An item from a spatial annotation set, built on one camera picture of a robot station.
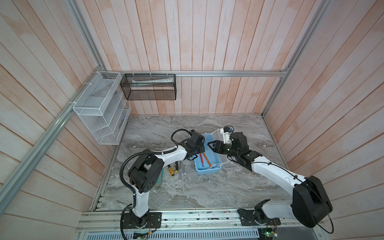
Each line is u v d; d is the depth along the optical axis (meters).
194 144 0.73
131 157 0.46
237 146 0.66
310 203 0.42
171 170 0.89
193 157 0.80
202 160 0.95
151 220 0.73
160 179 0.86
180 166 0.93
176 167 0.90
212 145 0.83
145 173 0.50
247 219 0.73
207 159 0.95
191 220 0.75
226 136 0.76
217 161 0.93
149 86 1.04
